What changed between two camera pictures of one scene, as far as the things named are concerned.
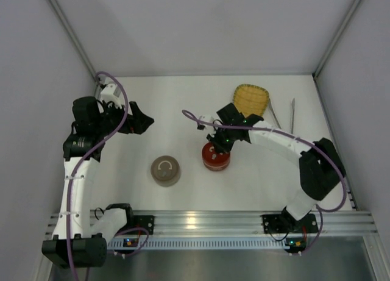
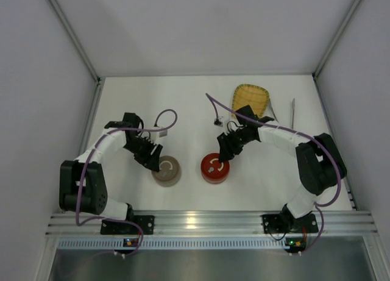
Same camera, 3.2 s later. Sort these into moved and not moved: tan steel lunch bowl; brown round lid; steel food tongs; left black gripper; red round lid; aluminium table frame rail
Moved: red round lid; left black gripper
Not moved: aluminium table frame rail; tan steel lunch bowl; brown round lid; steel food tongs
